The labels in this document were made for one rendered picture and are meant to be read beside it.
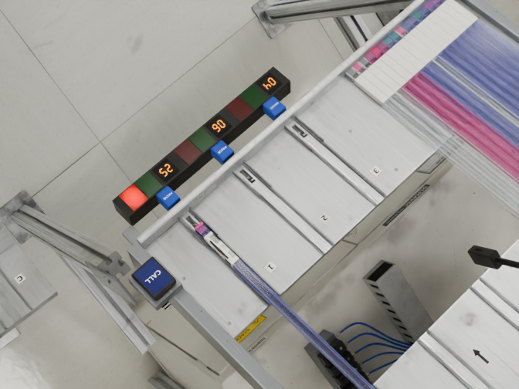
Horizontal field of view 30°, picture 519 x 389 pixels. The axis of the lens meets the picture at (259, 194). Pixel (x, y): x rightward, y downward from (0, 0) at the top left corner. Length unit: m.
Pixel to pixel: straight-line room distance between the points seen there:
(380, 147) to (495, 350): 0.35
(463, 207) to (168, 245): 0.63
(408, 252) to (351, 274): 0.12
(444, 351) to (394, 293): 0.36
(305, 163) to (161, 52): 0.79
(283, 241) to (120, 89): 0.84
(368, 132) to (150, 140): 0.79
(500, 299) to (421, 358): 0.14
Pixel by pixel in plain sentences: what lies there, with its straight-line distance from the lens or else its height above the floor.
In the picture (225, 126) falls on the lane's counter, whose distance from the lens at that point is 1.51.
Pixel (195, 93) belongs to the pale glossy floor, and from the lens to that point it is 2.21.
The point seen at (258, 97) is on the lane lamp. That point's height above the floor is 0.66.
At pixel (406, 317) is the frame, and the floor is 0.66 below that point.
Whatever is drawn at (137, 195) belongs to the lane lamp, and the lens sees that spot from 1.47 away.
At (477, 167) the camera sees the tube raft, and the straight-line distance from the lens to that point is 1.47.
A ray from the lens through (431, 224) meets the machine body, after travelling 1.78.
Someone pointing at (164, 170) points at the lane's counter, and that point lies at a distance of 1.49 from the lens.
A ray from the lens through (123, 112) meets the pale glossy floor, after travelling 2.15.
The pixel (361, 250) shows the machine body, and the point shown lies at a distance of 1.71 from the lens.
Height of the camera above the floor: 2.05
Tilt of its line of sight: 63 degrees down
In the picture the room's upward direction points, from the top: 103 degrees clockwise
